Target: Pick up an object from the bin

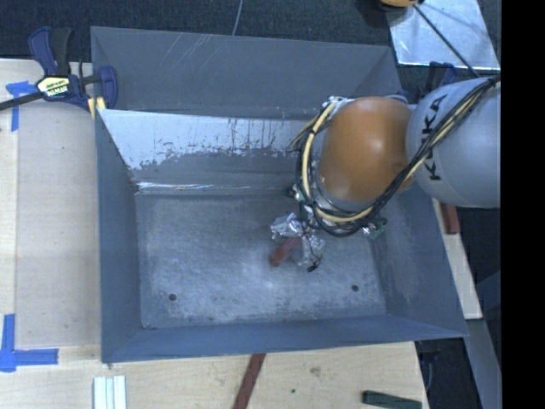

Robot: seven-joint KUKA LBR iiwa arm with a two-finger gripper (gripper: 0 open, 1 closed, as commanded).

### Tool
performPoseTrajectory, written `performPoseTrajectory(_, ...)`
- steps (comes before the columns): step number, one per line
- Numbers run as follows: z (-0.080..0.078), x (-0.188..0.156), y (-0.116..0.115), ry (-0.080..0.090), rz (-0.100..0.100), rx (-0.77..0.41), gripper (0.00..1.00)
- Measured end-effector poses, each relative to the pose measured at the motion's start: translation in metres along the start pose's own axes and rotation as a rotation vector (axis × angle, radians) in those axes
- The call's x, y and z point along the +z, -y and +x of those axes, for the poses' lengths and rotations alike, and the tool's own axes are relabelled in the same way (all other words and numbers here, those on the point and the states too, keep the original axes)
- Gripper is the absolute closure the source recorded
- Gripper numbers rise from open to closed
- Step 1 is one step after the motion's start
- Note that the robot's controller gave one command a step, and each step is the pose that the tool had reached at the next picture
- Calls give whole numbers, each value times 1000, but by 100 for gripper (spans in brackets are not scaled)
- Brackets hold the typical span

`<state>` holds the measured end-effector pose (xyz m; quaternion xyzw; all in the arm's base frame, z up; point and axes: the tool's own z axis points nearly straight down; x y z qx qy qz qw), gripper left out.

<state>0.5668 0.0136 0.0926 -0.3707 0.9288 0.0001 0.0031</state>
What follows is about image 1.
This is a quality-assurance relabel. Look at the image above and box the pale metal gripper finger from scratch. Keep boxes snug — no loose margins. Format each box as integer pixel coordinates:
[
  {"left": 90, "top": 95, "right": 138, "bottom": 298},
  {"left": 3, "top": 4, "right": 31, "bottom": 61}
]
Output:
[
  {"left": 269, "top": 211, "right": 305, "bottom": 242},
  {"left": 297, "top": 233, "right": 326, "bottom": 268}
]

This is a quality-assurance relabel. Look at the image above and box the red-brown block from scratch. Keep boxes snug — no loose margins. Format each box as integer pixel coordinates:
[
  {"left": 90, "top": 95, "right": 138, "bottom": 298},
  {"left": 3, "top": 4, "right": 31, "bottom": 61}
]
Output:
[
  {"left": 268, "top": 236, "right": 301, "bottom": 268},
  {"left": 231, "top": 352, "right": 267, "bottom": 409},
  {"left": 439, "top": 202, "right": 462, "bottom": 235}
]

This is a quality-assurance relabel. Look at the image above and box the grey metal bin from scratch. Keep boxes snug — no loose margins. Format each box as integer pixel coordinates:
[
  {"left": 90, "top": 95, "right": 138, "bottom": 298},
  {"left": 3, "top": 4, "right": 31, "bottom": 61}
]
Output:
[{"left": 89, "top": 26, "right": 470, "bottom": 365}]

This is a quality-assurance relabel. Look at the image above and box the pale wood board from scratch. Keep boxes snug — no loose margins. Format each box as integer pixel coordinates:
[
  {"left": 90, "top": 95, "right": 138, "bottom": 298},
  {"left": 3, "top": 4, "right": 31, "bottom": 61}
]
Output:
[{"left": 14, "top": 100, "right": 104, "bottom": 351}]

